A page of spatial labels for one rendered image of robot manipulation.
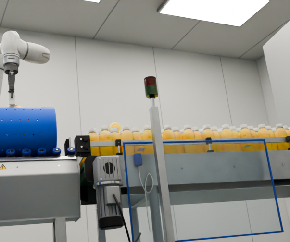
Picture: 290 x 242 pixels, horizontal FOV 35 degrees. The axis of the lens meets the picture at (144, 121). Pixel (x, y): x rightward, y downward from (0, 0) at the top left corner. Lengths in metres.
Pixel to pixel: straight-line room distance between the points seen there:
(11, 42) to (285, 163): 1.65
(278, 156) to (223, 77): 4.50
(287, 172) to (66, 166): 1.20
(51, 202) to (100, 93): 3.76
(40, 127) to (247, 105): 5.09
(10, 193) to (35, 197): 0.12
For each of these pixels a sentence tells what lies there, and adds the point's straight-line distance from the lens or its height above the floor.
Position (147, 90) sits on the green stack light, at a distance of 2.30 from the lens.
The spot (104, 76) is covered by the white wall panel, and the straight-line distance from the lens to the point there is 6.10.
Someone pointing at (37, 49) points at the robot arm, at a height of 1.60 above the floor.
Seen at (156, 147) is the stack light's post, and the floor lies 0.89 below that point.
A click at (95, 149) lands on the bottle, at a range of 2.39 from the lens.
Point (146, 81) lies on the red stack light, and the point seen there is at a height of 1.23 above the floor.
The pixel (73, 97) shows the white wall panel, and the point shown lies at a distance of 5.83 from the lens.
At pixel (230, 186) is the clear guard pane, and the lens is 2.43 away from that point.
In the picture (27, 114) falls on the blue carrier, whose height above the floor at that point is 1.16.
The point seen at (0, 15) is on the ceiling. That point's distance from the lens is 5.82.
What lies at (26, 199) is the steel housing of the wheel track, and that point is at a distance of 2.33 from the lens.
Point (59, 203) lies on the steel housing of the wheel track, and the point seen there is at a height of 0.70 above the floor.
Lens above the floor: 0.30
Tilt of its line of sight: 19 degrees up
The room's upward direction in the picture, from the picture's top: 7 degrees counter-clockwise
